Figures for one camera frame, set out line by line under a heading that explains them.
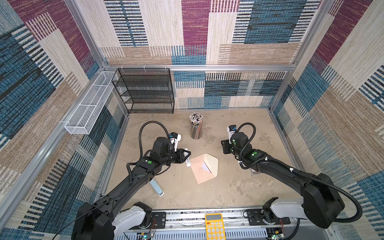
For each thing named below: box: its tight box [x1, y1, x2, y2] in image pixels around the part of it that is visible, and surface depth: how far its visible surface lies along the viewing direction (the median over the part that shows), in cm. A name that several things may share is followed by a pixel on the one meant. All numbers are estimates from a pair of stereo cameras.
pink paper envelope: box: [190, 153, 219, 185], surface depth 92 cm
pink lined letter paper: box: [202, 160, 212, 174], surface depth 92 cm
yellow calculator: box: [205, 213, 227, 240], surface depth 72 cm
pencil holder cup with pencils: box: [189, 112, 204, 140], surface depth 95 cm
